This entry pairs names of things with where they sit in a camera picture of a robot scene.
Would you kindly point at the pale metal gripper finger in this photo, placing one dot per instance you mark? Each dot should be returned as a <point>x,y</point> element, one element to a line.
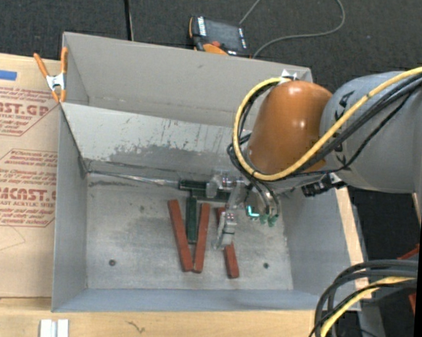
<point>217,186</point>
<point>228,231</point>

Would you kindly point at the dark green flat block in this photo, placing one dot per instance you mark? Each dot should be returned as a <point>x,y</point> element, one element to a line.
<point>191,221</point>
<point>192,185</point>

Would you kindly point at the red-brown flat block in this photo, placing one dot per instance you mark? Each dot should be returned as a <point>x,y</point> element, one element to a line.
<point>180,236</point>
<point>232,262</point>
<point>202,236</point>

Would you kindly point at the grey metal bin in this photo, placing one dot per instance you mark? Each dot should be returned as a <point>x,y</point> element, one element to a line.
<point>137,231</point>

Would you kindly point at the brown cardboard board, red print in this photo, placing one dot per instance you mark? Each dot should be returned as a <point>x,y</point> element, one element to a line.
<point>20,185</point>

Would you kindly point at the black cylinder on white bracket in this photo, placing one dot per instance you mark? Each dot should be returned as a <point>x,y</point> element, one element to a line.
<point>316,187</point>

